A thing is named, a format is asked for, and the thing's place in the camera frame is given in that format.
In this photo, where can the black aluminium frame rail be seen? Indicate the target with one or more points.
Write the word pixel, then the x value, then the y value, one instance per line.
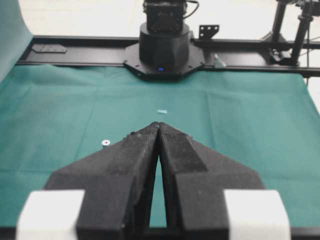
pixel 206 54

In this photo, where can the small white washer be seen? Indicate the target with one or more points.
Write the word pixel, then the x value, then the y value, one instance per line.
pixel 105 142

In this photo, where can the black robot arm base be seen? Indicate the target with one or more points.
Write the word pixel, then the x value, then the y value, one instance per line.
pixel 164 48

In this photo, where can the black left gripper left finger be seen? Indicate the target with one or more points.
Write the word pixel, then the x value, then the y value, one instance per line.
pixel 118 182

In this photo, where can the grey metal shaft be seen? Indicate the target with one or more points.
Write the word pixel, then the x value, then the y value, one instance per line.
pixel 162 111

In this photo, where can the black corner bracket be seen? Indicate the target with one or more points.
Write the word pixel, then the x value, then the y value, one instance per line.
pixel 208 31

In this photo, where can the black camera stand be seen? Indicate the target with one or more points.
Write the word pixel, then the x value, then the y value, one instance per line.
pixel 290 36

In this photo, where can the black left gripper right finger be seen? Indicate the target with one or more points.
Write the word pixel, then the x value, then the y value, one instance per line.
pixel 194 178

